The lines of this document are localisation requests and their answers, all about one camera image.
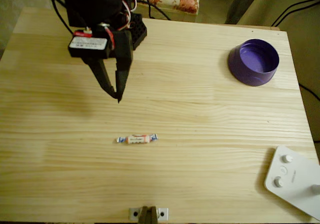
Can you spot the dark clamp post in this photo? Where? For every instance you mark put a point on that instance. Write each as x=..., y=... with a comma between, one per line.
x=148, y=215

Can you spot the white device with knobs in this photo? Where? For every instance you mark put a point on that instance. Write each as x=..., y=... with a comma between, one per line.
x=295, y=184

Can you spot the white candy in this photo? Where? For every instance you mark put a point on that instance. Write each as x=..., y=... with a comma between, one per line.
x=136, y=139

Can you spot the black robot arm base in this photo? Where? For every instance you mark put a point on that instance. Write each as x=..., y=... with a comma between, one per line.
x=140, y=32

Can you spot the silver metal bracket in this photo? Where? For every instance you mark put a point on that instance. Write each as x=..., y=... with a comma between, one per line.
x=162, y=213

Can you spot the purple plastic bowl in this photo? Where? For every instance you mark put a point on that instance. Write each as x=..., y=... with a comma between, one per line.
x=250, y=80

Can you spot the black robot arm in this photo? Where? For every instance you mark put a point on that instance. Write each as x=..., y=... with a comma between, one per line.
x=100, y=2

